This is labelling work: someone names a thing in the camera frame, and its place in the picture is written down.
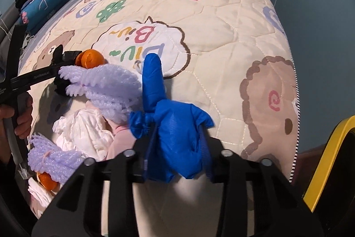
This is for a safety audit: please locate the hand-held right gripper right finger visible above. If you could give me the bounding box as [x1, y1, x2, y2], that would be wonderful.
[200, 129, 323, 237]

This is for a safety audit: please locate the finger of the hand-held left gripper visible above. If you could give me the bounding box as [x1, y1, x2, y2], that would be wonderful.
[51, 45, 83, 67]
[53, 76, 71, 96]

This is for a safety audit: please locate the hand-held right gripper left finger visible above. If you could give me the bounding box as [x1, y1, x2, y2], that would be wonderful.
[32, 136, 156, 237]

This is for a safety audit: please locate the orange peel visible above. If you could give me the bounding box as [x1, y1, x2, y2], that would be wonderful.
[37, 172, 60, 191]
[75, 50, 106, 70]

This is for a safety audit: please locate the large purple foam net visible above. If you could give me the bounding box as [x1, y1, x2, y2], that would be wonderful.
[57, 63, 143, 124]

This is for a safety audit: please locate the white tissue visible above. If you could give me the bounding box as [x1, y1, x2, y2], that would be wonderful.
[28, 178, 54, 205]
[53, 109, 115, 160]

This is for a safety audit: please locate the blue disposable glove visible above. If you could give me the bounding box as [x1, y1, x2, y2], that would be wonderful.
[129, 54, 215, 180]

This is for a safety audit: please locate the small frayed purple foam net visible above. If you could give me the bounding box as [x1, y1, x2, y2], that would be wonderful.
[28, 134, 85, 181]

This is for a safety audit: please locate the yellow rimmed black bin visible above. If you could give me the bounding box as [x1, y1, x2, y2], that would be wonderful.
[304, 115, 355, 213]

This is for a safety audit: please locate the person's left hand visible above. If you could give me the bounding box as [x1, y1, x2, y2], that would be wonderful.
[0, 94, 33, 140]

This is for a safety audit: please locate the blue floral pillow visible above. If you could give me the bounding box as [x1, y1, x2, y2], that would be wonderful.
[19, 0, 71, 32]

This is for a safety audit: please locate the cream printed bear blanket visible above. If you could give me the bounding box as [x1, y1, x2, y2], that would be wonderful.
[18, 0, 300, 237]

